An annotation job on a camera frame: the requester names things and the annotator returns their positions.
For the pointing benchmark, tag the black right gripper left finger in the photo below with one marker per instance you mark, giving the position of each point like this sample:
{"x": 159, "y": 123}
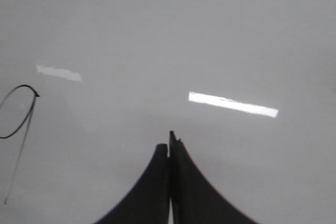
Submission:
{"x": 148, "y": 201}

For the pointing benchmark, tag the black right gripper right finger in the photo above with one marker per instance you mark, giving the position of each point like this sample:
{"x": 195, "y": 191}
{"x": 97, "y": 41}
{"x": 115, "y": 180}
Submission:
{"x": 194, "y": 199}

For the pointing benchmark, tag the white whiteboard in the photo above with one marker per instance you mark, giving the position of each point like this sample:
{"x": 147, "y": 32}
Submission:
{"x": 90, "y": 87}

